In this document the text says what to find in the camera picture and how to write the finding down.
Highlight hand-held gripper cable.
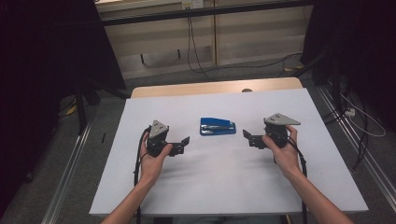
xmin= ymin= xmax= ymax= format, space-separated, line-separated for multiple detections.
xmin=133 ymin=125 xmax=153 ymax=224
xmin=273 ymin=132 xmax=310 ymax=224

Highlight white floor cable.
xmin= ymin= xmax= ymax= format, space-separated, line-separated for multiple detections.
xmin=339 ymin=92 xmax=387 ymax=138

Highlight black power cable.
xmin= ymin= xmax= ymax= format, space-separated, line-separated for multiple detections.
xmin=189 ymin=7 xmax=213 ymax=80
xmin=186 ymin=7 xmax=304 ymax=76

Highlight blue stapler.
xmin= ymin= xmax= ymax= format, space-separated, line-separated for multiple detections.
xmin=199 ymin=117 xmax=237 ymax=137

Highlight black floor cable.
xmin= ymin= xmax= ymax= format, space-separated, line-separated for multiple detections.
xmin=321 ymin=105 xmax=370 ymax=171

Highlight wooden table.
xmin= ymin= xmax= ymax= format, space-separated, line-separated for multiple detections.
xmin=130 ymin=77 xmax=304 ymax=99

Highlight black metal stand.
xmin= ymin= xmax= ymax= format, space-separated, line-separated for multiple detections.
xmin=74 ymin=78 xmax=130 ymax=136
xmin=290 ymin=46 xmax=345 ymax=108

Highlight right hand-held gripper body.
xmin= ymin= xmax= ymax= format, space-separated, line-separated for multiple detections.
xmin=262 ymin=112 xmax=302 ymax=149

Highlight white table cover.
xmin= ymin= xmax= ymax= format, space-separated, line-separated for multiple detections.
xmin=89 ymin=88 xmax=369 ymax=217

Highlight white wall socket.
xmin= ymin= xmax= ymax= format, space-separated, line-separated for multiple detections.
xmin=181 ymin=0 xmax=205 ymax=9

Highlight left hand-held gripper cable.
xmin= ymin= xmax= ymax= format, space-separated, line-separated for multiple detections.
xmin=133 ymin=125 xmax=153 ymax=224

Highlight black metal crossbar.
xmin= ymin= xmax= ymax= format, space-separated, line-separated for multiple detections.
xmin=100 ymin=0 xmax=314 ymax=27

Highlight beige wooden cabinet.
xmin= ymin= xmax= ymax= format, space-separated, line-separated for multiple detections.
xmin=94 ymin=0 xmax=314 ymax=80

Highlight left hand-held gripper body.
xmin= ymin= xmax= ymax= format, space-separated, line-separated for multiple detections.
xmin=146 ymin=119 xmax=171 ymax=159

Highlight person's right hand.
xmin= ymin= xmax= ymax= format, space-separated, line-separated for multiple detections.
xmin=262 ymin=125 xmax=303 ymax=182

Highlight dark curtain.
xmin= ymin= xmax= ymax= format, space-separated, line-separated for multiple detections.
xmin=0 ymin=0 xmax=127 ymax=216
xmin=300 ymin=0 xmax=396 ymax=132

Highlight aluminium floor rail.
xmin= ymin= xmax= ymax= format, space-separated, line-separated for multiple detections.
xmin=317 ymin=85 xmax=396 ymax=204
xmin=40 ymin=120 xmax=92 ymax=224

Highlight person's left hand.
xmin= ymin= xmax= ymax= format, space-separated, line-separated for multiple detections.
xmin=139 ymin=140 xmax=175 ymax=185

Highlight right hand-held gripper cable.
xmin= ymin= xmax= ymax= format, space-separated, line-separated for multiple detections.
xmin=273 ymin=132 xmax=310 ymax=224

